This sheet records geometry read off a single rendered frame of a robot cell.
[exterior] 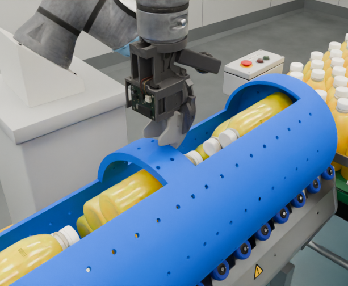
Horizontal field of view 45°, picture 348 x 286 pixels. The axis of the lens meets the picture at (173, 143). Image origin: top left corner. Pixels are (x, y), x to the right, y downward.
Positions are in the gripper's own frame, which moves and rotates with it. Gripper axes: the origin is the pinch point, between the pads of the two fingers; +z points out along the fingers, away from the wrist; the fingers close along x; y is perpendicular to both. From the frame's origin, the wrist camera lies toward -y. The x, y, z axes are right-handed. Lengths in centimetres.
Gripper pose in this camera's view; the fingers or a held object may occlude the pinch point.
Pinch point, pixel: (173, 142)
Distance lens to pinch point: 74.6
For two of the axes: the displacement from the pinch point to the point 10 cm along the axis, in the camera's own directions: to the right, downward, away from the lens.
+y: -7.0, 4.0, -5.9
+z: 0.0, 8.3, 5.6
